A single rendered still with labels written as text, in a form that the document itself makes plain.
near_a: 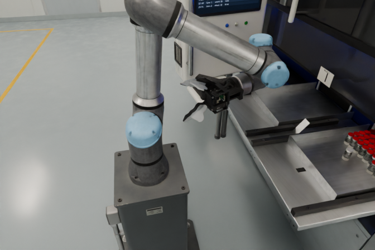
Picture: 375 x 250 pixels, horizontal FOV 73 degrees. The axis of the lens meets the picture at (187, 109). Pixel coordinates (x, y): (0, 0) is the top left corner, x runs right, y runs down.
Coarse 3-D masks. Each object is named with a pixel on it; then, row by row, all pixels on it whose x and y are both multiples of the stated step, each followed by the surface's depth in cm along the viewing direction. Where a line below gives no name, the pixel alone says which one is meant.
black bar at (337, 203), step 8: (336, 200) 72; (344, 200) 72; (352, 200) 72; (360, 200) 72; (368, 200) 73; (296, 208) 70; (304, 208) 70; (312, 208) 70; (320, 208) 70; (328, 208) 71; (296, 216) 70
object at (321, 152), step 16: (336, 128) 96; (352, 128) 97; (304, 144) 94; (320, 144) 94; (336, 144) 94; (304, 160) 85; (320, 160) 87; (336, 160) 87; (352, 160) 87; (320, 176) 78; (336, 176) 81; (352, 176) 81; (368, 176) 81; (336, 192) 76; (352, 192) 73; (368, 192) 75
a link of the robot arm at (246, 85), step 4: (232, 76) 86; (236, 76) 85; (240, 76) 84; (244, 76) 85; (240, 80) 83; (244, 80) 84; (248, 80) 84; (240, 84) 84; (244, 84) 84; (248, 84) 84; (244, 88) 84; (248, 88) 85; (244, 92) 85; (248, 92) 86
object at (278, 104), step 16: (256, 96) 116; (272, 96) 121; (288, 96) 121; (304, 96) 121; (320, 96) 121; (272, 112) 110; (288, 112) 110; (304, 112) 110; (320, 112) 110; (336, 112) 110; (352, 112) 105
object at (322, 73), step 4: (320, 68) 110; (324, 68) 107; (320, 72) 110; (324, 72) 108; (328, 72) 105; (320, 76) 110; (324, 76) 108; (328, 76) 106; (332, 76) 104; (320, 80) 111; (324, 80) 108; (328, 80) 106; (328, 84) 106
